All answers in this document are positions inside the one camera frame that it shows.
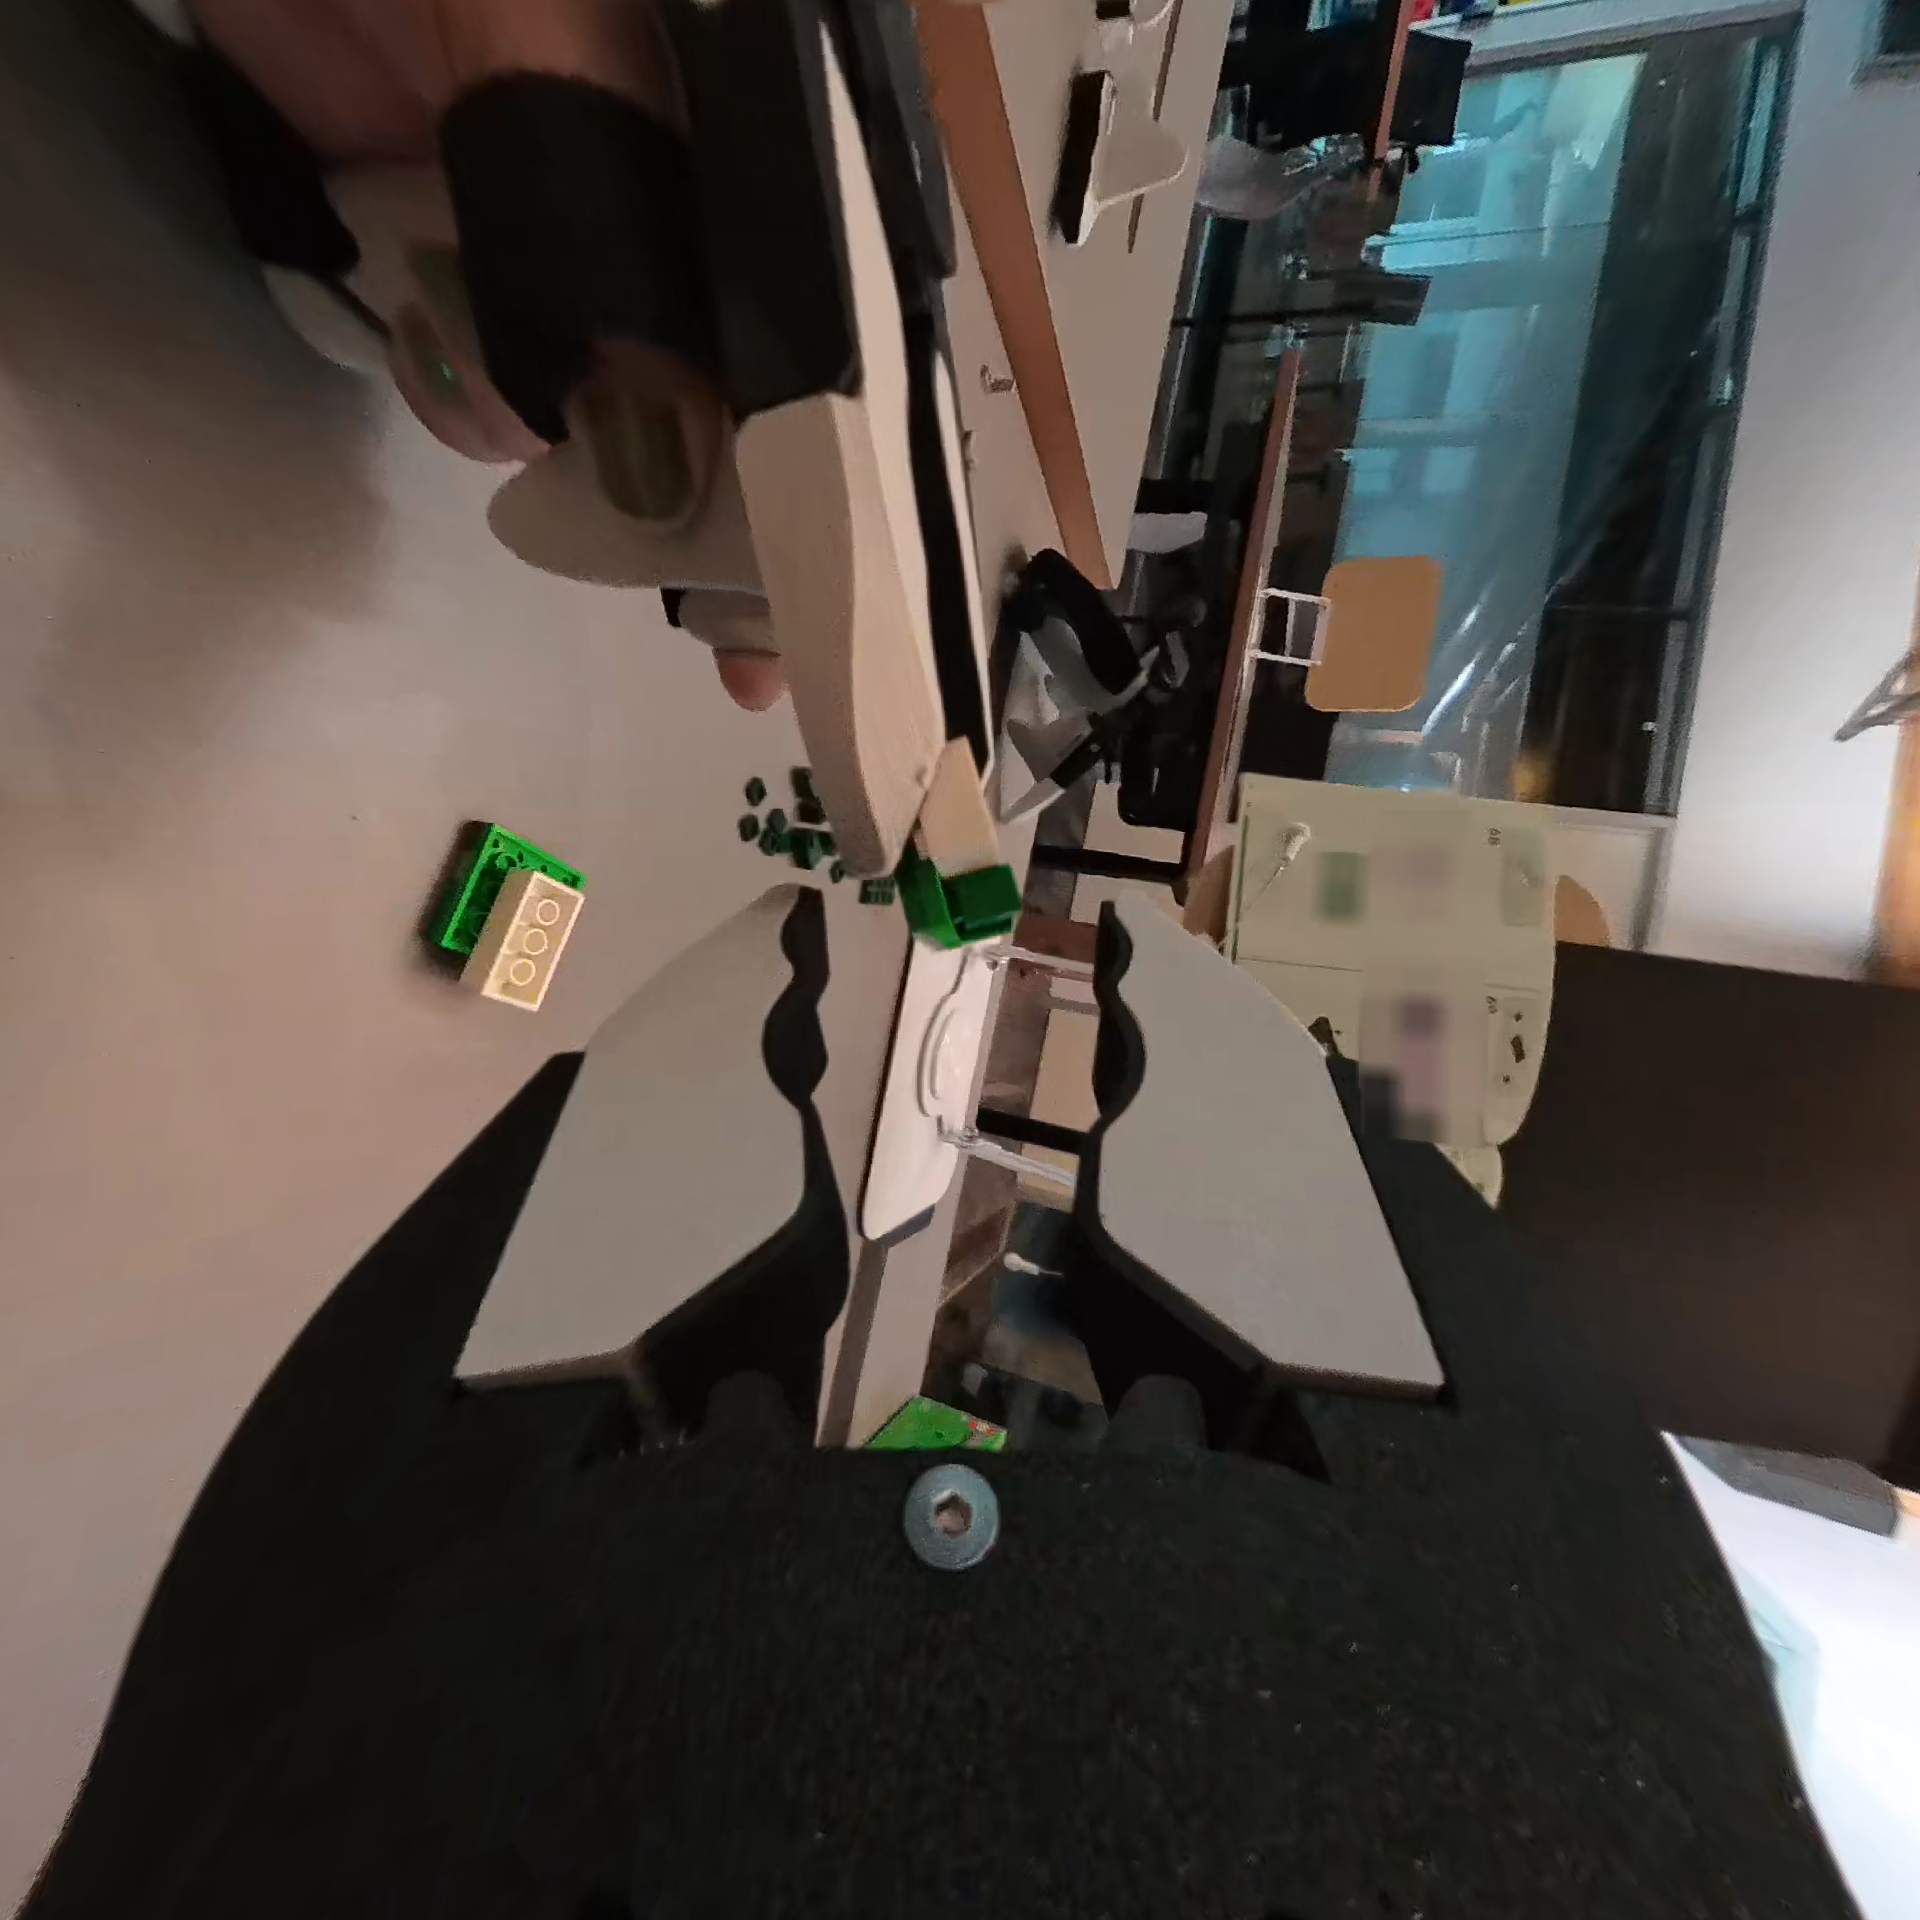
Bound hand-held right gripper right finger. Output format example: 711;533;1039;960
1078;902;1450;1405

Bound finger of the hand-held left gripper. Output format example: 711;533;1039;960
822;0;995;753
742;393;950;880

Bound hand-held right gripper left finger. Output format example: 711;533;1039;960
454;882;848;1383

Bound dark green lego piece pile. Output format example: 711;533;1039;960
735;769;903;910

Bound green lego plate cream brick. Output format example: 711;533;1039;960
422;821;587;1016
896;737;1023;952

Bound lego instruction booklet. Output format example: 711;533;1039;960
1227;774;1562;1144

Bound green lego set box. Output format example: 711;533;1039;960
866;1395;1008;1454

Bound person's left hand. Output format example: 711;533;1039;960
180;0;789;713

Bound black and white spare device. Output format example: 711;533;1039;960
989;546;1202;829

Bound spare pale finger plate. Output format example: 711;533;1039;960
1056;67;1194;250

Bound white book stand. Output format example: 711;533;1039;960
860;938;1114;1248

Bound wooden side desk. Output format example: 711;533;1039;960
1184;344;1309;904

